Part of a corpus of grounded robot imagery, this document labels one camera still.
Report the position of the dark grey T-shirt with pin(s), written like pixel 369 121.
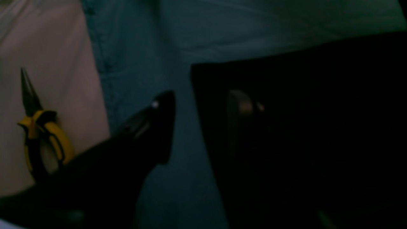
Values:
pixel 341 105

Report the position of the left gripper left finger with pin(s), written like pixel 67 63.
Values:
pixel 99 189

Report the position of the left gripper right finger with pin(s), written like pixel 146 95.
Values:
pixel 272 182

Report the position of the blue table cloth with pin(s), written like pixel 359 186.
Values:
pixel 143 47

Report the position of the yellow handled pliers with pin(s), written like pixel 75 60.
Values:
pixel 39 126

